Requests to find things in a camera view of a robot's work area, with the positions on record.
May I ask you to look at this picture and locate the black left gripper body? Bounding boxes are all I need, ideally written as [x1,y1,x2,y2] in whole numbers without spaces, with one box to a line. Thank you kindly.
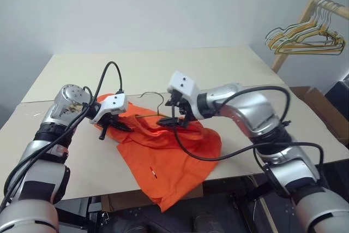
[98,112,122,141]

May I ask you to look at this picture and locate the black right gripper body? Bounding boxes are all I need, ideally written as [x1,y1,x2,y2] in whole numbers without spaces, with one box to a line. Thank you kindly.
[171,92,196,129]

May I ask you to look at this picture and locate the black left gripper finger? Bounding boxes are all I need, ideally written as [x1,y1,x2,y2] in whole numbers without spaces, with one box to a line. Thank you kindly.
[111,123,134,133]
[116,120,133,130]

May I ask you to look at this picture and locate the yellow-green wire hanger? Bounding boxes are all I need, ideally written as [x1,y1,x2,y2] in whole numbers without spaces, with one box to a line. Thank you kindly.
[136,91,167,119]

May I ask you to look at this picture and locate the orange shirt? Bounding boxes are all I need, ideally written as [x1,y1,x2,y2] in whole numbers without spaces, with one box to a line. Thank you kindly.
[93,93,222,213]

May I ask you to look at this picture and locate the large dark rounded shape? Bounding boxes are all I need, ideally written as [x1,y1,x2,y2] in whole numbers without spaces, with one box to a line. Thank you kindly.
[107,210,166,233]

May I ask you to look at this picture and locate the small dark rounded shape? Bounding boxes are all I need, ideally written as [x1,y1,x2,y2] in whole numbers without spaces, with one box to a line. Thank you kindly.
[192,207,216,233]

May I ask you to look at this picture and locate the wooden clothes rack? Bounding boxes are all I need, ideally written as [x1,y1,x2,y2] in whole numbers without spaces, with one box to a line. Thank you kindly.
[270,0,349,74]

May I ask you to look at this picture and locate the open brown cardboard box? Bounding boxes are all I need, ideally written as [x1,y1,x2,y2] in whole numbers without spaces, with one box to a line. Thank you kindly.
[288,86,349,147]

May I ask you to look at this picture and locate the black container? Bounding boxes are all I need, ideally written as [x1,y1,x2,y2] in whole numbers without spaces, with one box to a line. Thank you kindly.
[326,72,349,103]

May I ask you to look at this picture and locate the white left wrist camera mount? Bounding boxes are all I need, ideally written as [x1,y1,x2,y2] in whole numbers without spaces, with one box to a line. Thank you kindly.
[89,93,129,126]

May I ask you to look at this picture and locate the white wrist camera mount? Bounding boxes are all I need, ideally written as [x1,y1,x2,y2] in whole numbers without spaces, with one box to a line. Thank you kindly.
[89,93,129,126]
[166,70,201,121]

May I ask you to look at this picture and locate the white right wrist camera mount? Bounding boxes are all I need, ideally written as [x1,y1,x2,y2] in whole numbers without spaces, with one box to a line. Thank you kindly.
[166,70,201,121]

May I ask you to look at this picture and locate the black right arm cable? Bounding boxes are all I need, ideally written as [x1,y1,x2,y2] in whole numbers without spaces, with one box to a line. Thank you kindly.
[170,85,326,199]

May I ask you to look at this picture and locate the black table frame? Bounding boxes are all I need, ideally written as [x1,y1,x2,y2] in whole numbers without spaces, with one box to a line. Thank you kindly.
[53,174,276,233]

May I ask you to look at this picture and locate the bunch of wire hangers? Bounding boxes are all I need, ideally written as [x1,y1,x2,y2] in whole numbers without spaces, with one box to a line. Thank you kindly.
[268,0,344,53]

